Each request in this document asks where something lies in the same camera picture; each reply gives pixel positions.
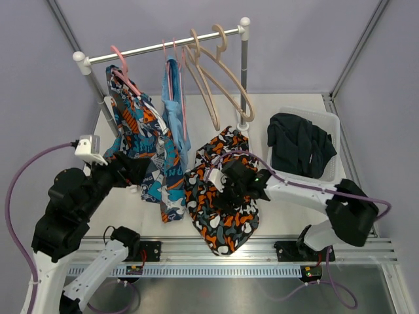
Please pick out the white slotted cable duct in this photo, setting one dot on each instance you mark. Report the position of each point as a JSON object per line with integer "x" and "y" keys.
{"x": 206, "y": 271}

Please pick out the skull print colourful shorts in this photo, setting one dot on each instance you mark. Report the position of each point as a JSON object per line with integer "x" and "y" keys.
{"x": 143, "y": 133}

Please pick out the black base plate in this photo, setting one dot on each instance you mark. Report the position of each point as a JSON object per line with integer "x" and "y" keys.
{"x": 150, "y": 250}
{"x": 289, "y": 251}

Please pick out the white clothes rack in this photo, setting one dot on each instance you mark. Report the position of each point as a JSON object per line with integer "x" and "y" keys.
{"x": 85, "y": 64}

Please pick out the orange black camouflage shorts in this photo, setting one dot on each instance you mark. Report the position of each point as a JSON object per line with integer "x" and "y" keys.
{"x": 224, "y": 233}

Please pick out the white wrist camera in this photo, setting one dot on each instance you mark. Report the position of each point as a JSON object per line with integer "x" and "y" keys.
{"x": 217, "y": 178}
{"x": 88, "y": 150}

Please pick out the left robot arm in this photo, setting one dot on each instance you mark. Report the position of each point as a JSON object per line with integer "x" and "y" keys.
{"x": 74, "y": 198}

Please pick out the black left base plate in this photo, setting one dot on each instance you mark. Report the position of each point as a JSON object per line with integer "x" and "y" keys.
{"x": 150, "y": 250}

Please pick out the light blue shorts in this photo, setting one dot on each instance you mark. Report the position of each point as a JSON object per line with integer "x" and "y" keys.
{"x": 173, "y": 116}

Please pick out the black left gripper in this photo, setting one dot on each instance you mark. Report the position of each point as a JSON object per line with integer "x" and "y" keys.
{"x": 134, "y": 172}

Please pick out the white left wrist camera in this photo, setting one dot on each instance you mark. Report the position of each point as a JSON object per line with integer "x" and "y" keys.
{"x": 88, "y": 150}

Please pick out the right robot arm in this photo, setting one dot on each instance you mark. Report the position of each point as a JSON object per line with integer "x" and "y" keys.
{"x": 350, "y": 213}

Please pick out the dark navy shorts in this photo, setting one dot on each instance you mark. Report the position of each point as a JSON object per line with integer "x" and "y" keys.
{"x": 298, "y": 146}

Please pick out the pink hanger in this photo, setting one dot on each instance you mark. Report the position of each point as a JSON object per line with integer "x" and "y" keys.
{"x": 167, "y": 74}
{"x": 122, "y": 72}
{"x": 180, "y": 59}

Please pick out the beige hanger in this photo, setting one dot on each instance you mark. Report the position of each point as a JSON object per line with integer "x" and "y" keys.
{"x": 192, "y": 56}
{"x": 244, "y": 106}

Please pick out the white plastic basket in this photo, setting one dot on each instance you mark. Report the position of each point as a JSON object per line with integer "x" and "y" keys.
{"x": 329, "y": 123}

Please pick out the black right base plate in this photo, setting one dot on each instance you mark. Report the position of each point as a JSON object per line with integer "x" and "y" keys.
{"x": 289, "y": 251}

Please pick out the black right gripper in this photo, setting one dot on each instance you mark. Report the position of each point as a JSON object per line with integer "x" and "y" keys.
{"x": 222, "y": 199}

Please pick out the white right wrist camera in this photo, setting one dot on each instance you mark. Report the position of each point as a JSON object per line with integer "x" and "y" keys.
{"x": 217, "y": 178}

